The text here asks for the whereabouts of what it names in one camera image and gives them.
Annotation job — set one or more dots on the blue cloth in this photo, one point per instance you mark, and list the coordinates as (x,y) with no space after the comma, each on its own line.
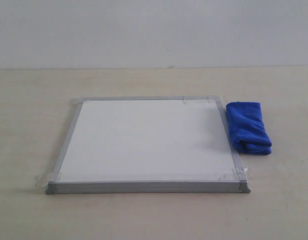
(246,128)

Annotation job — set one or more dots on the clear tape far right corner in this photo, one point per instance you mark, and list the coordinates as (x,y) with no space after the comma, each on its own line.
(201,99)

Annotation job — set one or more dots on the clear tape corner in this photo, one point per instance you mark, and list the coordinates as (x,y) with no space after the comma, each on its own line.
(45,179)
(236,175)
(201,99)
(81,100)

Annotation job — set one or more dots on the clear tape far left corner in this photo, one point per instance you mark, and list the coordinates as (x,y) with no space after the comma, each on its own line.
(81,100)

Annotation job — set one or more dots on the clear tape near right corner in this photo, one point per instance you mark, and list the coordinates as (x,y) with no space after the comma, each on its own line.
(236,175)

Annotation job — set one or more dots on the clear tape near left corner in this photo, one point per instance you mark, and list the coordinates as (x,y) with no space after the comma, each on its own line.
(45,179)

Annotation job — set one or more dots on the white board with grey frame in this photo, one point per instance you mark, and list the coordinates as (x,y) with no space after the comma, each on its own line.
(146,145)

